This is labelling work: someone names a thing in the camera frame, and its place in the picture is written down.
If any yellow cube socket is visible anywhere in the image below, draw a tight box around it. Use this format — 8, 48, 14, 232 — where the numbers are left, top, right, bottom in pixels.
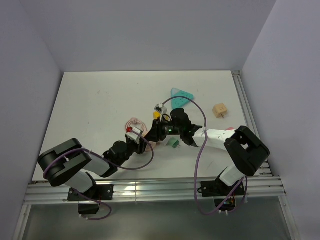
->
153, 111, 161, 120

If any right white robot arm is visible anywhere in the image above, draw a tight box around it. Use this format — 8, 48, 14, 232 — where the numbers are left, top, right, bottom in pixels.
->
145, 108, 270, 195

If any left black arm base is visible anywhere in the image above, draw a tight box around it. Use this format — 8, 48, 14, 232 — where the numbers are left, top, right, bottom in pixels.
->
67, 184, 114, 216

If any beige cube socket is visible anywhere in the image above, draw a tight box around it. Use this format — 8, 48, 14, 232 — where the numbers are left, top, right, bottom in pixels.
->
212, 103, 228, 118

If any green plug adapter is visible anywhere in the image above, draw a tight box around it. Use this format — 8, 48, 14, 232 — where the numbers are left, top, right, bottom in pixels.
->
166, 137, 180, 149

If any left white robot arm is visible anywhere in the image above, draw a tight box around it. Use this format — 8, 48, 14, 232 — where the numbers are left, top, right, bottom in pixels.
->
37, 135, 154, 200

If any pink coiled cord with plug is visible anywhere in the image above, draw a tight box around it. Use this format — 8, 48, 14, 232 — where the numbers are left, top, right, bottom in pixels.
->
124, 116, 149, 133

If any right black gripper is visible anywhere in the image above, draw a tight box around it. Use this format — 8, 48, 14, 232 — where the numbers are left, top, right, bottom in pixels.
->
144, 116, 183, 143

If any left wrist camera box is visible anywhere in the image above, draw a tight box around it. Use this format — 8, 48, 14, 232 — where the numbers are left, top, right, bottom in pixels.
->
125, 126, 143, 144

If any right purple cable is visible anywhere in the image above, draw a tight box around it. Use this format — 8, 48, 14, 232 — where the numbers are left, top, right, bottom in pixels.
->
161, 96, 248, 216

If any aluminium rail frame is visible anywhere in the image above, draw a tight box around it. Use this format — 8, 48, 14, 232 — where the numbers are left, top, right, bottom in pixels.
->
13, 70, 301, 240

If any pink round power strip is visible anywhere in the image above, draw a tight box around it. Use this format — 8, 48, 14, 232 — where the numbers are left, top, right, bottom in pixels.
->
149, 141, 159, 148

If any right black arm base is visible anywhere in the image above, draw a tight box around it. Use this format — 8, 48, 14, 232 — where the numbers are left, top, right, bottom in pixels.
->
197, 178, 248, 215

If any teal triangular power strip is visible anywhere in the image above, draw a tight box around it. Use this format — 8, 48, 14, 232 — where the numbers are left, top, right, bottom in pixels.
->
170, 88, 194, 110

